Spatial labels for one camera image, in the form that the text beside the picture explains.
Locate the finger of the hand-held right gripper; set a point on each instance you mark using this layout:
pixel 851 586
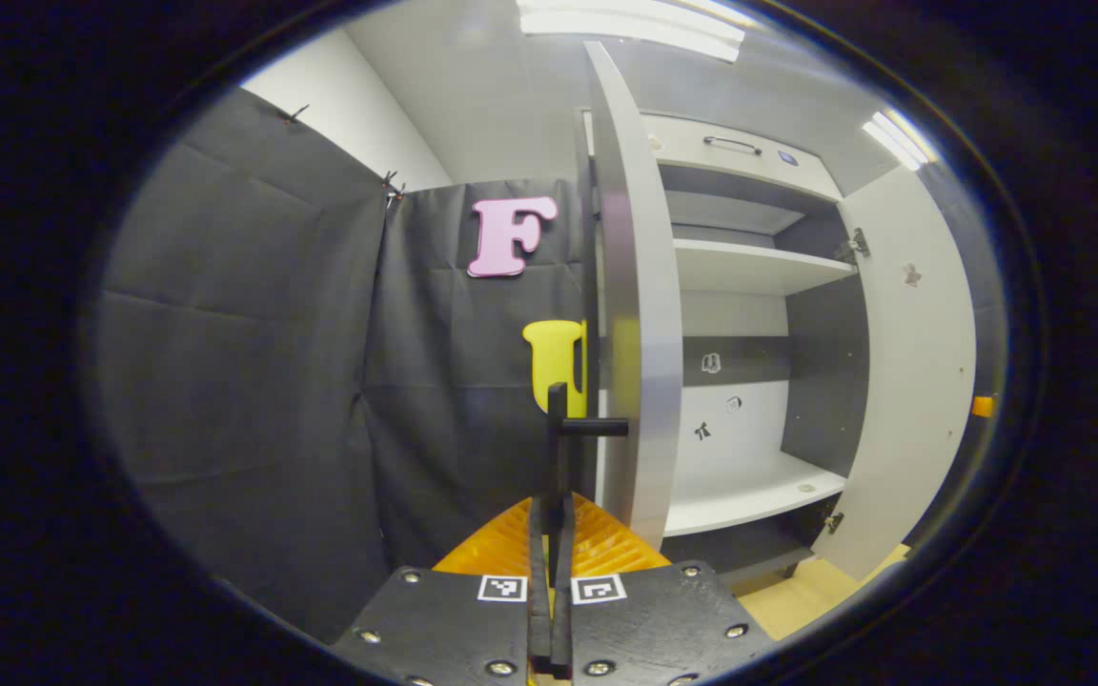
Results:
pixel 983 407

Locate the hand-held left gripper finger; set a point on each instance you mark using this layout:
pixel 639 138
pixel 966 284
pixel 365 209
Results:
pixel 538 610
pixel 561 619

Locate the white cabinet door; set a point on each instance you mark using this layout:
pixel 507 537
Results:
pixel 640 286
pixel 911 381

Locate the white double-door shoe cabinet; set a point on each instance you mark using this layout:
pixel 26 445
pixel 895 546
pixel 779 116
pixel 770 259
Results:
pixel 749 267

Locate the white cabinet drawer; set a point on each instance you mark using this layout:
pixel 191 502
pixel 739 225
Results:
pixel 682 157

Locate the small ceiling light panel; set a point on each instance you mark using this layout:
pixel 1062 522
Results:
pixel 900 140

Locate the black backdrop cloth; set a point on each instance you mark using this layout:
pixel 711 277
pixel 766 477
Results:
pixel 254 381

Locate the black cloth clip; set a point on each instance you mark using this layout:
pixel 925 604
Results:
pixel 394 189
pixel 294 115

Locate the large ceiling light panel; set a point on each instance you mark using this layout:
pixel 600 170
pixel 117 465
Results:
pixel 635 24

